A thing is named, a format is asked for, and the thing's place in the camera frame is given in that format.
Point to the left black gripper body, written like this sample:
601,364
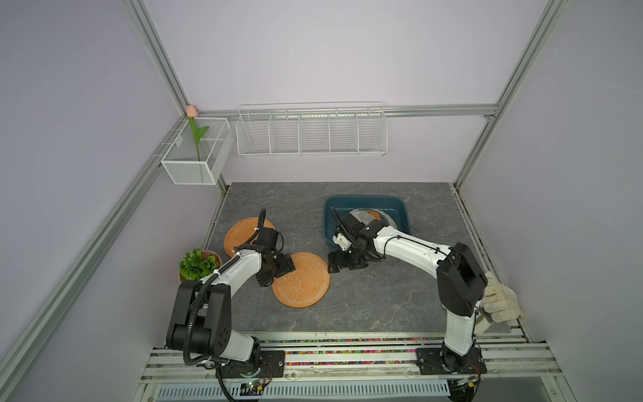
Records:
279,266

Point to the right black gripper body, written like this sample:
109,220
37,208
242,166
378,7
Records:
347,257

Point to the orange cork coaster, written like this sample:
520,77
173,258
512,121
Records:
306,285
239,234

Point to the teal plastic storage box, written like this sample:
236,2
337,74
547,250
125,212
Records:
388,209

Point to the pale green bunny coaster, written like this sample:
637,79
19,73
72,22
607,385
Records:
362,216

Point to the blue orange cats coaster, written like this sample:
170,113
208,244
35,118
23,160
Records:
375,214

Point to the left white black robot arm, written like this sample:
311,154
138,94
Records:
201,321

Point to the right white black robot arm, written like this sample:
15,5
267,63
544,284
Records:
460,279

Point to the small potted green plant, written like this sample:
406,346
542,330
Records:
198,264

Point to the artificial pink tulip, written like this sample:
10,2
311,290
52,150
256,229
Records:
198,132

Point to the white green work glove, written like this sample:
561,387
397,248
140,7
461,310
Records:
499,304

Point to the white mesh wall basket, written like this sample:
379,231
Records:
180,160

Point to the white wire wall rack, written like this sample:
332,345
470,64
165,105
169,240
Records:
312,129

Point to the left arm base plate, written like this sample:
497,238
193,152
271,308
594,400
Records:
269,363

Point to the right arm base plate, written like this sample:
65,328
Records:
442,361

